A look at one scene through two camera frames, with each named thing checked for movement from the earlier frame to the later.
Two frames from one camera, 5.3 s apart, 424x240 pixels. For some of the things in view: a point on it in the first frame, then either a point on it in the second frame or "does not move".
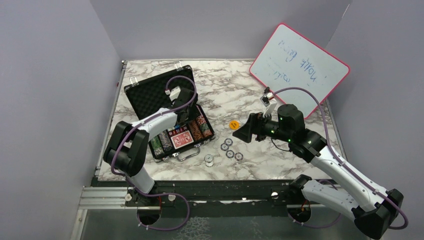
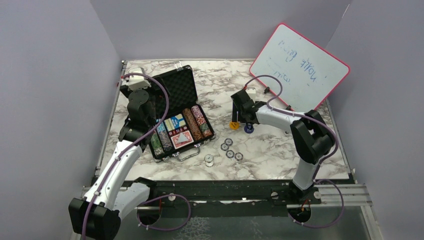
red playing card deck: [182, 139] does not move
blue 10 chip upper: [228, 141] does not move
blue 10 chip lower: [230, 154] does not move
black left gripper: [189, 118] -> [163, 89]
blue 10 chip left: [224, 147] does not move
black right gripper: [253, 125] -> [236, 114]
